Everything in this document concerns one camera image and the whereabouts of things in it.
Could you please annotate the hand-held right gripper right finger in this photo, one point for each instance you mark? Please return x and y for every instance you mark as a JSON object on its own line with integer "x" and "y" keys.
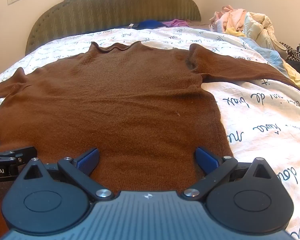
{"x": 205, "y": 158}

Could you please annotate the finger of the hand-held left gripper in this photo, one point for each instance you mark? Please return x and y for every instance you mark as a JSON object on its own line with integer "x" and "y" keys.
{"x": 20, "y": 155}

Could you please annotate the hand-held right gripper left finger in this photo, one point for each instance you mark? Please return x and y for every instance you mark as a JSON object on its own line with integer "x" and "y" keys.
{"x": 88, "y": 160}

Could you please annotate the brown knitted sweater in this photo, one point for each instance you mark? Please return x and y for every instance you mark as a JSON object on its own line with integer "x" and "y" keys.
{"x": 120, "y": 100}

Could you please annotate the white printed bed cover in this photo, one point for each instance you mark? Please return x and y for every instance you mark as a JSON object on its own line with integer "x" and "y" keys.
{"x": 260, "y": 120}

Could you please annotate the light blue blanket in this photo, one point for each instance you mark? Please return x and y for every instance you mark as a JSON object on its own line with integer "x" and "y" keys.
{"x": 277, "y": 60}

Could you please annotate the yellow cloth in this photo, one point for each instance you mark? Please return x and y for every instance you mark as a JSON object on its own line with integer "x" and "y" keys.
{"x": 233, "y": 32}

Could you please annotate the black white patterned cloth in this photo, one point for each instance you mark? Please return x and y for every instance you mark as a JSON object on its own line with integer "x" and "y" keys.
{"x": 293, "y": 52}

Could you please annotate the purple cloth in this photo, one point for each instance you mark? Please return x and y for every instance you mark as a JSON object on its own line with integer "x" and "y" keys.
{"x": 176, "y": 23}

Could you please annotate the small grey box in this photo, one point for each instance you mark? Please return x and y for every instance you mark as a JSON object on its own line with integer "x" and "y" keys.
{"x": 133, "y": 26}

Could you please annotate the cream puffy jacket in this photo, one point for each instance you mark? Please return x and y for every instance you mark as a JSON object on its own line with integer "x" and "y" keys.
{"x": 261, "y": 28}

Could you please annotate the pink garment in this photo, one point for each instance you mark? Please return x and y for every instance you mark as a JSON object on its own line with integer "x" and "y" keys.
{"x": 228, "y": 17}

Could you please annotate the blue cloth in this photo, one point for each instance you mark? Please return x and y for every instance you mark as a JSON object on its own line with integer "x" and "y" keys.
{"x": 151, "y": 24}

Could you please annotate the green padded headboard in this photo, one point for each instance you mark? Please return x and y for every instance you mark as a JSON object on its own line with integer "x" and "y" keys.
{"x": 110, "y": 7}

